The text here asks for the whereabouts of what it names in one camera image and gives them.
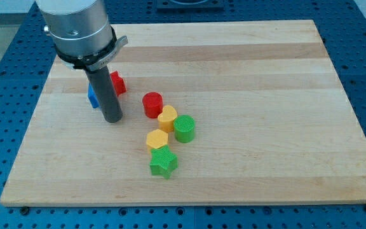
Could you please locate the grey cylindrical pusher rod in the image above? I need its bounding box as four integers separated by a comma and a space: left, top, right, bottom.
85, 67, 123, 123

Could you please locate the black clamp ring with bracket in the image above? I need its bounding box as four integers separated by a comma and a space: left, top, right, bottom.
55, 27, 128, 72

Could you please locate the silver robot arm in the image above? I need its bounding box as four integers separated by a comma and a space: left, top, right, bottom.
36, 0, 128, 123

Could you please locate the red circle block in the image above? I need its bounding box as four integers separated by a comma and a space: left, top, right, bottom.
142, 92, 163, 118

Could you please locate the green circle block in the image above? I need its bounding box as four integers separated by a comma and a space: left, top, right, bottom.
173, 114, 196, 143

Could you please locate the blue block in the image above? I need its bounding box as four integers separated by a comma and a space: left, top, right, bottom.
87, 83, 99, 109

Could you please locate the red star block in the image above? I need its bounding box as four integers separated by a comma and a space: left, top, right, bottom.
110, 71, 127, 96

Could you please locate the yellow hexagon block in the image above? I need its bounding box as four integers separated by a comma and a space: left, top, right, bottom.
146, 129, 168, 154

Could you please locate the green star block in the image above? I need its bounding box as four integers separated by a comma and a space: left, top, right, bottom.
149, 145, 179, 179

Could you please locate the wooden board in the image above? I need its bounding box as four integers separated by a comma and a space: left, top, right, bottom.
0, 20, 366, 207

